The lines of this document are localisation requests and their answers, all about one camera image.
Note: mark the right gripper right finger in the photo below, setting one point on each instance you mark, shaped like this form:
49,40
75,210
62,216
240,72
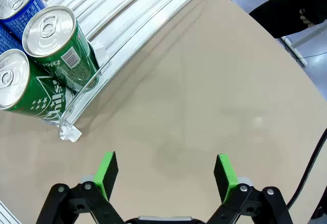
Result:
224,178

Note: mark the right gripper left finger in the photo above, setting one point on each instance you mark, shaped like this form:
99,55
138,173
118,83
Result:
107,173

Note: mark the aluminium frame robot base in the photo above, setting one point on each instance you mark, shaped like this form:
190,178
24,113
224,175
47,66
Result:
6,216

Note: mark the person's left hand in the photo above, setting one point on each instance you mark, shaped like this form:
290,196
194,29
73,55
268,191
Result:
306,17

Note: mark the green cider can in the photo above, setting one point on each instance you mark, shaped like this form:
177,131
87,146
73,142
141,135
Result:
64,55
38,98

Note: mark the white table leg foot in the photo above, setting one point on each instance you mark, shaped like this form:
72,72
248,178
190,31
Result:
307,36

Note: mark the blue Pocari can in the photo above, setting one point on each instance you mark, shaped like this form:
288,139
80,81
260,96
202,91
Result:
28,11
7,41

